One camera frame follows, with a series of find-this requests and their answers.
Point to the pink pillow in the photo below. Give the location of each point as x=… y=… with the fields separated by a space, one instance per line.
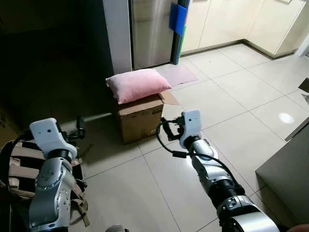
x=137 y=84

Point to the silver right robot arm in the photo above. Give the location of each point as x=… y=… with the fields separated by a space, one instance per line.
x=212 y=174

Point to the cream kitchen cabinets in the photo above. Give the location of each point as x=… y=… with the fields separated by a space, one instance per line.
x=227 y=19

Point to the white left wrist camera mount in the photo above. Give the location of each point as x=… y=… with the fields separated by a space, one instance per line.
x=46 y=135

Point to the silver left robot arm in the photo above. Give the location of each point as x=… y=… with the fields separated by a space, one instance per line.
x=48 y=193

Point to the beige and black backpack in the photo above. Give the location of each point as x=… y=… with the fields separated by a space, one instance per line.
x=19 y=169

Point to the grey table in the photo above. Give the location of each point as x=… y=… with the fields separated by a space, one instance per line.
x=289 y=179

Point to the white door frame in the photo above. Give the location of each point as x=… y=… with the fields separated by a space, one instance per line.
x=304 y=47

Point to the grey tall side panel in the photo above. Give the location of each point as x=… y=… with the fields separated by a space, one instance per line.
x=117 y=34

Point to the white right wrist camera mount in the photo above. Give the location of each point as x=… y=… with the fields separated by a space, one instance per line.
x=190 y=123

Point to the grey robot leg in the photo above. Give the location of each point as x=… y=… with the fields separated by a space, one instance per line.
x=116 y=228

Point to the blue folder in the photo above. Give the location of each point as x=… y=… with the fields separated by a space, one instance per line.
x=177 y=19

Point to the pink floor mat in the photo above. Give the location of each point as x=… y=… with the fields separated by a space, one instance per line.
x=181 y=75

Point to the brown cardboard box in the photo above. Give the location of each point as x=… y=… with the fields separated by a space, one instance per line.
x=140 y=118

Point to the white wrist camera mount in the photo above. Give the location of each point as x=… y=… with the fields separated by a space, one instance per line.
x=190 y=123
x=46 y=135

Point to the stainless steel fridge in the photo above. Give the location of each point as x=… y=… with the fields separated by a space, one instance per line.
x=152 y=29

